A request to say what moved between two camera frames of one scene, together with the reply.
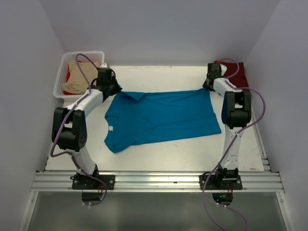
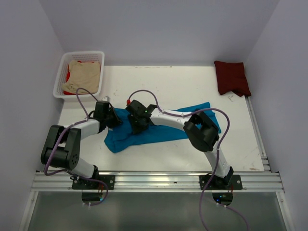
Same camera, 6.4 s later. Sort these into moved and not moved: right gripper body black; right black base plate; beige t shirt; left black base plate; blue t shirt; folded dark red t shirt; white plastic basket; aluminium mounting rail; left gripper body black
Moved: blue t shirt; left gripper body black; right gripper body black
Not moved: white plastic basket; folded dark red t shirt; beige t shirt; right black base plate; aluminium mounting rail; left black base plate
